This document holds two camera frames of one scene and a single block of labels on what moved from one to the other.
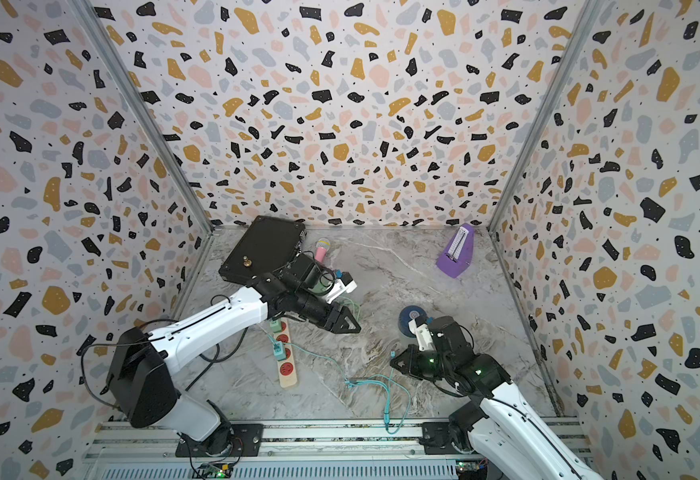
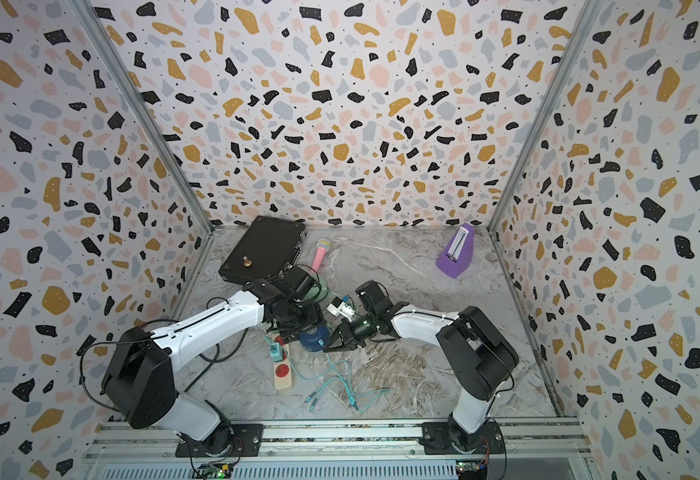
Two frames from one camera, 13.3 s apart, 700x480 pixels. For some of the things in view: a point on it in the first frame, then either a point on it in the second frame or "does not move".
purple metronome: (456, 256) does not move
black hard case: (269, 244) does not move
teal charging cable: (398, 402) → (383, 391)
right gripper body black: (428, 365) → (364, 328)
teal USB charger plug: (279, 351) does not move
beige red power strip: (286, 368) does not move
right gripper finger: (404, 361) → (342, 340)
